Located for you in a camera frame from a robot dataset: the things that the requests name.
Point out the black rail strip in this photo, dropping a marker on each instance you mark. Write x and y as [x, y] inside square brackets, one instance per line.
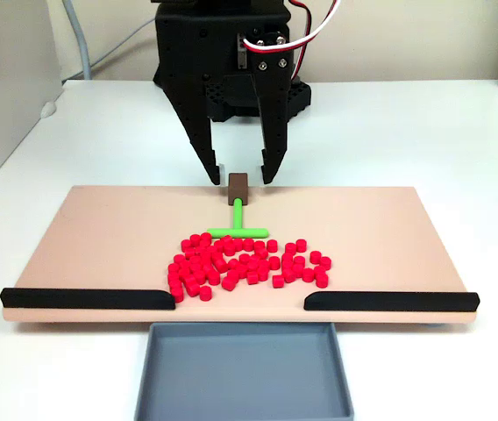
[389, 301]
[82, 299]

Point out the pale partition panel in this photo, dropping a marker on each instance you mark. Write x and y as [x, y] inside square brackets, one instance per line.
[8, 87]

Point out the grey plastic tray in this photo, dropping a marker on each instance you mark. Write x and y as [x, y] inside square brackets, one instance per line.
[240, 377]

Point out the small red plastic cylinder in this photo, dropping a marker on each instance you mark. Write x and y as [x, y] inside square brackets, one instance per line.
[183, 274]
[206, 293]
[315, 255]
[309, 273]
[254, 261]
[229, 248]
[287, 265]
[300, 244]
[185, 245]
[194, 263]
[199, 278]
[261, 254]
[194, 290]
[237, 243]
[287, 258]
[173, 279]
[297, 269]
[205, 238]
[320, 272]
[203, 245]
[271, 244]
[211, 251]
[278, 281]
[201, 252]
[253, 268]
[178, 261]
[221, 266]
[244, 259]
[229, 283]
[215, 277]
[189, 254]
[242, 270]
[178, 295]
[176, 287]
[197, 269]
[209, 271]
[263, 273]
[325, 262]
[264, 265]
[233, 266]
[225, 241]
[204, 264]
[190, 282]
[289, 275]
[274, 261]
[185, 266]
[247, 243]
[205, 256]
[289, 248]
[253, 278]
[233, 275]
[299, 261]
[218, 245]
[173, 270]
[217, 258]
[322, 280]
[258, 245]
[194, 240]

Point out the small white panel foot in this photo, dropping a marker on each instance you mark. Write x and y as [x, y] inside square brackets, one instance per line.
[48, 109]

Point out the beige flat board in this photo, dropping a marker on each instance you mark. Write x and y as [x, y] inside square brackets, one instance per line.
[100, 245]

